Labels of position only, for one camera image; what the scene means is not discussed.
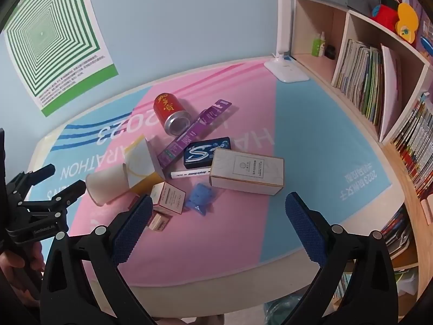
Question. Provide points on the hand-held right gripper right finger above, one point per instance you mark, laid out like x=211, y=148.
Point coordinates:
x=304, y=230

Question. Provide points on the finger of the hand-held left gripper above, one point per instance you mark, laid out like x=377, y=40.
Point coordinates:
x=37, y=173
x=69, y=192

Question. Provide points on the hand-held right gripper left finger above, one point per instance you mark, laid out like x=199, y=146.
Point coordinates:
x=132, y=230

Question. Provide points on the white and yellow carton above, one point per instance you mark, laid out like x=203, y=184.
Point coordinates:
x=138, y=157

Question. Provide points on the purple toothbrush package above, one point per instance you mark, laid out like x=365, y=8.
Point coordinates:
x=189, y=135

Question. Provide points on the person's left hand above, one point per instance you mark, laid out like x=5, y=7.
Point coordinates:
x=10, y=265

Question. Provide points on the tiny beige box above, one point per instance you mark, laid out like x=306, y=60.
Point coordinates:
x=159, y=222

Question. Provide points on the white paper cup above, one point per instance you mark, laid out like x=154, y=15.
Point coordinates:
x=108, y=182

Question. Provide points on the pink and white small box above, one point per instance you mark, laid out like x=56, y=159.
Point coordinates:
x=169, y=198

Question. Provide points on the blue item in plastic bag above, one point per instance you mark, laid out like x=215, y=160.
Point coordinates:
x=201, y=198

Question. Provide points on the white marker pen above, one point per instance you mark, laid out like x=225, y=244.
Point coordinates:
x=189, y=173

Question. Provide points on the translucent green plastic bag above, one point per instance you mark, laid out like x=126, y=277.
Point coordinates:
x=284, y=311

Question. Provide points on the beige cardboard box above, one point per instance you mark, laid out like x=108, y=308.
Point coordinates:
x=243, y=169

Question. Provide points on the stack of books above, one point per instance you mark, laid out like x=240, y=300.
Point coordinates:
x=397, y=230

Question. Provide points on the dark blue gum pack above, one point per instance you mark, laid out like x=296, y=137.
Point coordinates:
x=203, y=152

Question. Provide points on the red drink can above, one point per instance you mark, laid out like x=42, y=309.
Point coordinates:
x=167, y=108

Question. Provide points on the row of colourful books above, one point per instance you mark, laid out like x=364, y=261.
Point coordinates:
x=416, y=149

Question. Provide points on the row of thin books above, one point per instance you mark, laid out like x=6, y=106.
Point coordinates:
x=362, y=78

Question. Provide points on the white folder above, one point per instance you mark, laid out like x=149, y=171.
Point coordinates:
x=390, y=91

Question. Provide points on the small black object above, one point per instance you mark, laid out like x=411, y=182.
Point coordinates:
x=330, y=52

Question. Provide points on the green and white bottle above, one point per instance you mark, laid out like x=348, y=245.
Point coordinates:
x=317, y=45

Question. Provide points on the wooden bookshelf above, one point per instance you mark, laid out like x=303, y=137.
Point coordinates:
x=304, y=23

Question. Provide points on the white desk lamp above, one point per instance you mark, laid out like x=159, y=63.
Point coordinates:
x=283, y=23

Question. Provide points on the red plush toy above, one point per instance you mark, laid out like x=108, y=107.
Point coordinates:
x=384, y=15

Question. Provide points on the yellow toy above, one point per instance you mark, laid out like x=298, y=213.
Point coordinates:
x=407, y=18

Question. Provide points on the black pen holder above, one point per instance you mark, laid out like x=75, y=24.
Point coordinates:
x=389, y=0

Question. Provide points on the green striped wall poster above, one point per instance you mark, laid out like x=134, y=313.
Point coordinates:
x=50, y=34

